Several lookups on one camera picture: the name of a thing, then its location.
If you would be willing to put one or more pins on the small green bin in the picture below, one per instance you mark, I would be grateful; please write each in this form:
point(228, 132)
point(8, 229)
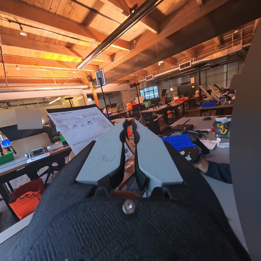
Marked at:
point(6, 158)

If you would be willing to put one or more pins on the wooden desk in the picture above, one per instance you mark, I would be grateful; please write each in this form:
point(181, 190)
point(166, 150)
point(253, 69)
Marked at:
point(59, 149)

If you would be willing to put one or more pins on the blue bin on far desk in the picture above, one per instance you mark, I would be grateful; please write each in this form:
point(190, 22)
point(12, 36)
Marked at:
point(208, 104)

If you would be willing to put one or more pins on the large toy brick model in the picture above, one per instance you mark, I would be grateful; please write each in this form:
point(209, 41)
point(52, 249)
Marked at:
point(222, 94)

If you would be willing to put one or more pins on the person's right hand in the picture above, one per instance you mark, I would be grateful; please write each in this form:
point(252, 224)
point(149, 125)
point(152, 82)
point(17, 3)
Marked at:
point(201, 165)

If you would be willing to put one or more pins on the black computer mouse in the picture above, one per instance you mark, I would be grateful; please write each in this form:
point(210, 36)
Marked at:
point(206, 118)

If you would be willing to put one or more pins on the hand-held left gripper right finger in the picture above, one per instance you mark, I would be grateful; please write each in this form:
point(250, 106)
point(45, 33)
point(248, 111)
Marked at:
point(157, 161)

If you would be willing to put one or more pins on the black ceiling light rail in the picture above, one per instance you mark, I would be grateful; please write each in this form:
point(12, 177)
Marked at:
point(114, 36)

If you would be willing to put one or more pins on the orange fabric bag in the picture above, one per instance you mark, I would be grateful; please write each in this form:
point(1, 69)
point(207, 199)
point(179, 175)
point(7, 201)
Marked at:
point(24, 201)

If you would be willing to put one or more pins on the white printed instruction sheet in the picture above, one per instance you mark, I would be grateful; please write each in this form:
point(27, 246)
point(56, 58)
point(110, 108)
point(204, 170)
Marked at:
point(81, 126)

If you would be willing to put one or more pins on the crumpled white plastic bag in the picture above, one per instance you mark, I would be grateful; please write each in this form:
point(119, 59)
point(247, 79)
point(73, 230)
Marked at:
point(212, 143)

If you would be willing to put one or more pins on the flat black device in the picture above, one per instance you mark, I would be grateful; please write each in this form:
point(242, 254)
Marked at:
point(183, 126)

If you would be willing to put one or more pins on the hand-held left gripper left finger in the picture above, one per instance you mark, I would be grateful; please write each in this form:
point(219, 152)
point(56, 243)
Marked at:
point(102, 159)

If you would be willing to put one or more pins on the person's right forearm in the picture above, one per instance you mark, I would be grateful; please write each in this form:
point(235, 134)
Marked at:
point(220, 172)

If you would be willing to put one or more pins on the toy box with yellow machine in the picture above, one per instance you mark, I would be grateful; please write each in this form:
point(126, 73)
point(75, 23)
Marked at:
point(222, 128)

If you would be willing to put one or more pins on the blue plastic bin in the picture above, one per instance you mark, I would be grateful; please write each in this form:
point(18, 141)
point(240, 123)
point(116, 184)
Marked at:
point(175, 141)

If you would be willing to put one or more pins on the tablet on tripod stand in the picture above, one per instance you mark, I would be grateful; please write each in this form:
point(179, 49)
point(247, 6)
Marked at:
point(100, 77)

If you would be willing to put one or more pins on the orange traffic cone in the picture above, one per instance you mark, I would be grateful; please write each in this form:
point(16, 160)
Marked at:
point(129, 132)

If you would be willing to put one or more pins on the black handheld scanner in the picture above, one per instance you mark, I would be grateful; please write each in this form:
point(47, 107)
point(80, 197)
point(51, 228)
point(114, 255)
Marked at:
point(191, 132)

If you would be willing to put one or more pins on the ceiling spot lamp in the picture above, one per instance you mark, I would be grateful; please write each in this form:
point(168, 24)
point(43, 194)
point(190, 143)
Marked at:
point(22, 32)

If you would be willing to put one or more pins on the clear acrylic sign holder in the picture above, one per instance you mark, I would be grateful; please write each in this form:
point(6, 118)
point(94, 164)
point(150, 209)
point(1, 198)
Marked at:
point(37, 154)

